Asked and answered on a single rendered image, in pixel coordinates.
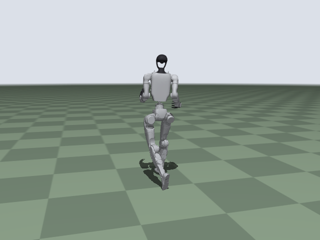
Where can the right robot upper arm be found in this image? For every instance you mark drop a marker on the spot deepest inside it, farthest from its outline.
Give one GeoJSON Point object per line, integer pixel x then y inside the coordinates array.
{"type": "Point", "coordinates": [174, 86]}

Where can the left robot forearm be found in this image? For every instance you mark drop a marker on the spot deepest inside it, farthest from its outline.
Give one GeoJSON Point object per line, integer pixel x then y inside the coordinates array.
{"type": "Point", "coordinates": [142, 99]}

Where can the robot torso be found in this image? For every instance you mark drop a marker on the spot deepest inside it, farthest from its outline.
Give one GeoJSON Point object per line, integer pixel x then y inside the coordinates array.
{"type": "Point", "coordinates": [160, 91]}

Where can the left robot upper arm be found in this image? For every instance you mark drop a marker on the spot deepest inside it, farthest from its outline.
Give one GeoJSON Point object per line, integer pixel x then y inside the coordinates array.
{"type": "Point", "coordinates": [146, 85]}

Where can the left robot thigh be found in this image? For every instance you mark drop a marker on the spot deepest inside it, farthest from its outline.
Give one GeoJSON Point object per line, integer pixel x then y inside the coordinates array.
{"type": "Point", "coordinates": [150, 131]}

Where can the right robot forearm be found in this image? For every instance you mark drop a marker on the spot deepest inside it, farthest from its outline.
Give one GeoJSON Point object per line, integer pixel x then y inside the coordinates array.
{"type": "Point", "coordinates": [177, 101]}

